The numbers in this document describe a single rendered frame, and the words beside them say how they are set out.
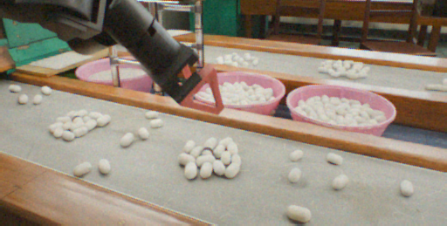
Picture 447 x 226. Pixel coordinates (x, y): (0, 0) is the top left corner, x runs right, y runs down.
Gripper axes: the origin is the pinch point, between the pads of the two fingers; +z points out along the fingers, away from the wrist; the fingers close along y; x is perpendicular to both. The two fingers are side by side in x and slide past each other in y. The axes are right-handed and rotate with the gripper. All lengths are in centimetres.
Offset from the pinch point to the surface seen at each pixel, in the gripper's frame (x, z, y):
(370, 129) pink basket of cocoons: 21.2, 37.4, 2.0
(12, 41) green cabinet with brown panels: -25, -15, -84
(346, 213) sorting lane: 1.7, 23.5, 17.2
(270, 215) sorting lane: -6.6, 16.7, 11.6
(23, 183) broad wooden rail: -30.9, -6.6, -12.4
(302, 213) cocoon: -3.0, 17.3, 15.3
